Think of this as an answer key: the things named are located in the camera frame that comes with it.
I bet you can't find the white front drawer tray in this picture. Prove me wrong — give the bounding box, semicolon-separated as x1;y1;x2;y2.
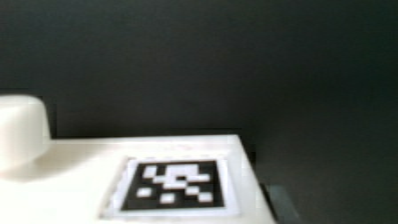
0;95;277;224

